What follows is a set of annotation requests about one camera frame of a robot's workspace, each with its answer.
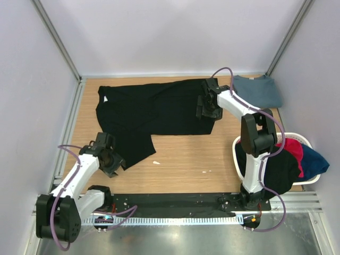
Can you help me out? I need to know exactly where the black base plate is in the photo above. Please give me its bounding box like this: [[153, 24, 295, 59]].
[[112, 193, 271, 218]]

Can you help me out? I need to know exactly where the folded teal t-shirt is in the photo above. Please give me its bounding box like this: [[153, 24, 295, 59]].
[[233, 75, 283, 108]]

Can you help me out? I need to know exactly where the aluminium corner post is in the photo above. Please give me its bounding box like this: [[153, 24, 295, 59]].
[[265, 0, 315, 76], [31, 0, 81, 82]]

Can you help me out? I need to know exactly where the left aluminium corner post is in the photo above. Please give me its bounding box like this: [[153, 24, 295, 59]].
[[31, 0, 81, 82]]

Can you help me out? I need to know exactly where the red garment in basket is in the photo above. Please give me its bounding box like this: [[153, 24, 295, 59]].
[[274, 138, 303, 181]]

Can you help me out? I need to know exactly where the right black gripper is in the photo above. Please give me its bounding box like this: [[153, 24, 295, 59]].
[[196, 96, 223, 122]]

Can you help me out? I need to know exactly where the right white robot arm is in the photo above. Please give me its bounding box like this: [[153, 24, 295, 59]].
[[196, 78, 277, 210]]

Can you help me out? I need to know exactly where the right aluminium corner post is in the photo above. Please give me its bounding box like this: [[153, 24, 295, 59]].
[[265, 0, 315, 76]]

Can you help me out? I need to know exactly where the black t-shirt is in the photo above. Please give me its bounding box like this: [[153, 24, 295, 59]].
[[96, 79, 215, 170]]

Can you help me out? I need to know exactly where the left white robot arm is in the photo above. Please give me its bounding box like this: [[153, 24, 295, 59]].
[[36, 132, 125, 243]]

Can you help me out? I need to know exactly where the white slotted cable duct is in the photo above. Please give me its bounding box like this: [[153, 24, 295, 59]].
[[81, 215, 243, 227]]

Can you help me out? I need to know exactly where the white laundry basket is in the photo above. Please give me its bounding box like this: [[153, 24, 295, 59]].
[[232, 132, 322, 186]]

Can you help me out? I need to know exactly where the aluminium front rail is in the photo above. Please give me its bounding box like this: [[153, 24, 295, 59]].
[[31, 191, 324, 216]]

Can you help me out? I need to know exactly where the black garment in basket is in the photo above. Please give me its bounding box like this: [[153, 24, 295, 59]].
[[235, 142, 301, 199]]

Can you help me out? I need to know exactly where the navy garment in basket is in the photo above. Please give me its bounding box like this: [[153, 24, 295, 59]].
[[301, 144, 330, 181]]

